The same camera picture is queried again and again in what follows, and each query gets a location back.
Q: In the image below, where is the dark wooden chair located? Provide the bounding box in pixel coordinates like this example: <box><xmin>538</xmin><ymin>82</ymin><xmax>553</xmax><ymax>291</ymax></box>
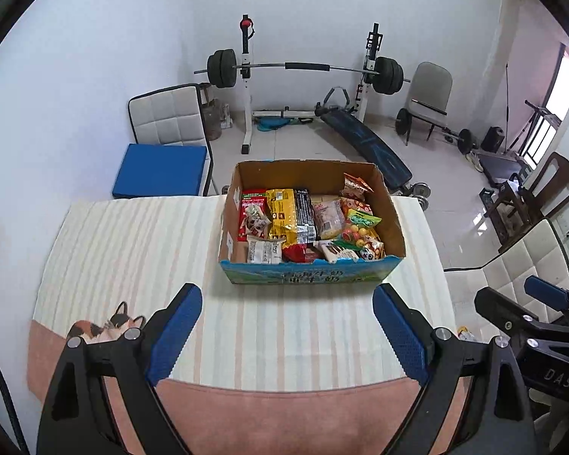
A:
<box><xmin>490</xmin><ymin>152</ymin><xmax>569</xmax><ymax>252</ymax></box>

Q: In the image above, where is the cardboard box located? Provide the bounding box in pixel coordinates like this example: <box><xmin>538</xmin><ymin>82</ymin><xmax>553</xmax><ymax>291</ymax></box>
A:
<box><xmin>218</xmin><ymin>160</ymin><xmax>407</xmax><ymax>285</ymax></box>

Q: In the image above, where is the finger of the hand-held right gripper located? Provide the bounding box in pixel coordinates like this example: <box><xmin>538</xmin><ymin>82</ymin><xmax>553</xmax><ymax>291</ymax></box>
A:
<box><xmin>474</xmin><ymin>287</ymin><xmax>539</xmax><ymax>336</ymax></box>
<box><xmin>524</xmin><ymin>275</ymin><xmax>569</xmax><ymax>328</ymax></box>

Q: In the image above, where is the window with grille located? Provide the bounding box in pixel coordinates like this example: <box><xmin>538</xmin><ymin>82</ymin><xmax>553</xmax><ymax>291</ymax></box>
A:
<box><xmin>522</xmin><ymin>42</ymin><xmax>569</xmax><ymax>168</ymax></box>

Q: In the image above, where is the clear yellow-edged snack packet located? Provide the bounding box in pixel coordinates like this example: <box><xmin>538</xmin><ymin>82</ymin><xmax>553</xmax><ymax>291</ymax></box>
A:
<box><xmin>311</xmin><ymin>199</ymin><xmax>347</xmax><ymax>240</ymax></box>

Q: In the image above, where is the white barbell rack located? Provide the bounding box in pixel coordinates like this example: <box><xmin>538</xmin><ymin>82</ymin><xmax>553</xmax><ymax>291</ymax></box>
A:
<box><xmin>237</xmin><ymin>14</ymin><xmax>385</xmax><ymax>155</ymax></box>

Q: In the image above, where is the dark red snack packet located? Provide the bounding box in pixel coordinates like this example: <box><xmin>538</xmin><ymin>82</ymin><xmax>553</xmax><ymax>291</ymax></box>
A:
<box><xmin>282</xmin><ymin>243</ymin><xmax>321</xmax><ymax>264</ymax></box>

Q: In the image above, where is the orange snack packet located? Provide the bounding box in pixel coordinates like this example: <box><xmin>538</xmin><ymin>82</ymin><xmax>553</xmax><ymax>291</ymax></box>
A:
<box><xmin>340</xmin><ymin>198</ymin><xmax>373</xmax><ymax>215</ymax></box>

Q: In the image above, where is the white padded chair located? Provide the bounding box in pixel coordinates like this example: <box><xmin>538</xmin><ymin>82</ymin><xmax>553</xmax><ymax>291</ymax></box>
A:
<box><xmin>128</xmin><ymin>83</ymin><xmax>214</xmax><ymax>197</ymax></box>
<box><xmin>443</xmin><ymin>218</ymin><xmax>569</xmax><ymax>324</ymax></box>

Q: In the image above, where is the grey chair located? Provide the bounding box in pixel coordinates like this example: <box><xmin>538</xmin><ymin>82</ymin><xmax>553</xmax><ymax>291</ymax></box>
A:
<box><xmin>403</xmin><ymin>61</ymin><xmax>453</xmax><ymax>145</ymax></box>

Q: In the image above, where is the cow-print snack packet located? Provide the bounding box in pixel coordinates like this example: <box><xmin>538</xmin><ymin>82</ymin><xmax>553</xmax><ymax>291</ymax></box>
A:
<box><xmin>244</xmin><ymin>204</ymin><xmax>272</xmax><ymax>238</ymax></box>
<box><xmin>360</xmin><ymin>234</ymin><xmax>386</xmax><ymax>261</ymax></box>

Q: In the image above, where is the small barbell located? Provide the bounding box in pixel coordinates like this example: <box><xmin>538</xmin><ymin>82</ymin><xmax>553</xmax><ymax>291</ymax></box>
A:
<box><xmin>396</xmin><ymin>108</ymin><xmax>477</xmax><ymax>155</ymax></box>

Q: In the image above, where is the black cable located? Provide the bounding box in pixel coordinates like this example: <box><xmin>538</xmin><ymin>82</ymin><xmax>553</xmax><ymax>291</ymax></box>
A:
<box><xmin>0</xmin><ymin>329</ymin><xmax>31</xmax><ymax>455</ymax></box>

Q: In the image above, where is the blue cushion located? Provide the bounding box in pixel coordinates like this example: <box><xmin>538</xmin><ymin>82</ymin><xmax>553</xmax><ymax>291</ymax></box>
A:
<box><xmin>112</xmin><ymin>143</ymin><xmax>208</xmax><ymax>200</ymax></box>

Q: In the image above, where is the white black-print snack packet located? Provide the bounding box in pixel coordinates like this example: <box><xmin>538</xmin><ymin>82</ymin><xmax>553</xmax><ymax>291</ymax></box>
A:
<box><xmin>245</xmin><ymin>234</ymin><xmax>284</xmax><ymax>265</ymax></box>

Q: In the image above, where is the black snack packet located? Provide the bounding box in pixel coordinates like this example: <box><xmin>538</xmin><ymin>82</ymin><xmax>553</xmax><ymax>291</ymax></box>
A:
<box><xmin>294</xmin><ymin>187</ymin><xmax>318</xmax><ymax>242</ymax></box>

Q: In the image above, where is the white brown snack packet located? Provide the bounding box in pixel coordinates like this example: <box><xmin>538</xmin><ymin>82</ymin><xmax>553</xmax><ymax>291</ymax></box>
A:
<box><xmin>315</xmin><ymin>239</ymin><xmax>358</xmax><ymax>264</ymax></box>

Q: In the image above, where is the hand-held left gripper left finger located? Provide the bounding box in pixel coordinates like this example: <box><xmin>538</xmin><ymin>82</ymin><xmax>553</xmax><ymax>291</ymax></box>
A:
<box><xmin>37</xmin><ymin>283</ymin><xmax>204</xmax><ymax>455</ymax></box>

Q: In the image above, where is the black sit-up bench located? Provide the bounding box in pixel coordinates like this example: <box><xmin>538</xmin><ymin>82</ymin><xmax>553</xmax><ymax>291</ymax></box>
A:
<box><xmin>315</xmin><ymin>86</ymin><xmax>413</xmax><ymax>188</ymax></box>

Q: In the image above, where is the barbell with black plates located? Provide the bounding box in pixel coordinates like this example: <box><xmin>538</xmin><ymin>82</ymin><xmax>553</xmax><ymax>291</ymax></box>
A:
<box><xmin>193</xmin><ymin>49</ymin><xmax>411</xmax><ymax>96</ymax></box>

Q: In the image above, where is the orange-brown snack packet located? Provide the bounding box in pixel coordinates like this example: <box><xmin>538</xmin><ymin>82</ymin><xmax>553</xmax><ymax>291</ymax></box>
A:
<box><xmin>340</xmin><ymin>173</ymin><xmax>375</xmax><ymax>202</ymax></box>

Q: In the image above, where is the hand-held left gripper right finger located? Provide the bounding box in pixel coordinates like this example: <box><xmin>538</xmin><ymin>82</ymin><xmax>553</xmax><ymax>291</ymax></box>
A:
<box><xmin>372</xmin><ymin>283</ymin><xmax>536</xmax><ymax>455</ymax></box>

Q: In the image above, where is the colourful candy ball packet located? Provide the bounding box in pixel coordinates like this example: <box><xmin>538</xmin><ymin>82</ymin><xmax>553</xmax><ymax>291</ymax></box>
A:
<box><xmin>334</xmin><ymin>227</ymin><xmax>375</xmax><ymax>252</ymax></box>

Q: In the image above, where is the green yellow snack packet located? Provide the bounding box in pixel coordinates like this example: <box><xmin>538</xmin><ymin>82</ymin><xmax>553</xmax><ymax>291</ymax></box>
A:
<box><xmin>346</xmin><ymin>209</ymin><xmax>382</xmax><ymax>231</ymax></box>

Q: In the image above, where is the brown wooden stump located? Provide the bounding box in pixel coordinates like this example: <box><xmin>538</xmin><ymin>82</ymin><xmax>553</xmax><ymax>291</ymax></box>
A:
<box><xmin>204</xmin><ymin>97</ymin><xmax>223</xmax><ymax>140</ymax></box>

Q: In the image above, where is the black treadmill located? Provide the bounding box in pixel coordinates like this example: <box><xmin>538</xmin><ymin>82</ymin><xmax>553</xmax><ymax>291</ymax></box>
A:
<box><xmin>474</xmin><ymin>149</ymin><xmax>534</xmax><ymax>188</ymax></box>

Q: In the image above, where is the black speaker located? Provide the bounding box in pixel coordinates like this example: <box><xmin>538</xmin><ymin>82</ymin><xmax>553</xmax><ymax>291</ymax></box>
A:
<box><xmin>481</xmin><ymin>126</ymin><xmax>505</xmax><ymax>152</ymax></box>

